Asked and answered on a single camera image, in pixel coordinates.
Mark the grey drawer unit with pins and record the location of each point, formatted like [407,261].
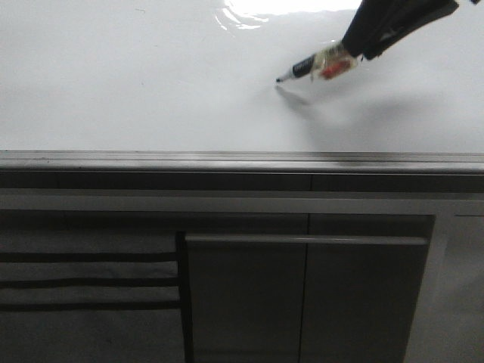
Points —
[106,292]

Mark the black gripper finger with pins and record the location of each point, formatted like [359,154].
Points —
[410,17]
[369,20]

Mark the white glossy whiteboard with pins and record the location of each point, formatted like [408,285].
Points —
[185,95]

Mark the taped whiteboard marker pen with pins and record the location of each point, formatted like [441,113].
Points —
[328,63]

